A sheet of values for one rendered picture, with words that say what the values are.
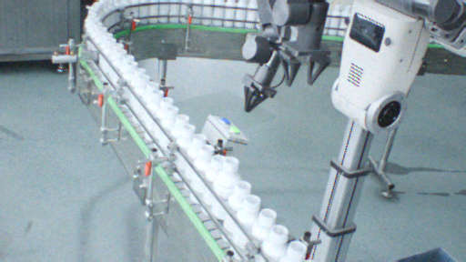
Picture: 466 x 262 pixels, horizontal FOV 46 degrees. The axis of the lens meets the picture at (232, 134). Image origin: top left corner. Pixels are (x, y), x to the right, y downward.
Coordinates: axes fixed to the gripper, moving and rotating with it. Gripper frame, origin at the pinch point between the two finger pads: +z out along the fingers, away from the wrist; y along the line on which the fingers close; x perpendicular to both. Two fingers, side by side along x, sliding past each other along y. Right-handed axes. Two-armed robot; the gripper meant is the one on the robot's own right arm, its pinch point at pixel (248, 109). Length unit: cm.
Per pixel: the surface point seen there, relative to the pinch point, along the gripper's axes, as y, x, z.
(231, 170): 28.8, -19.6, 7.7
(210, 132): -5.7, -4.7, 12.0
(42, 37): -303, 29, 77
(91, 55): -77, -21, 18
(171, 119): -7.0, -18.7, 11.4
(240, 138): 3.3, -0.3, 8.5
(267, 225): 47, -18, 11
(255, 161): -139, 139, 75
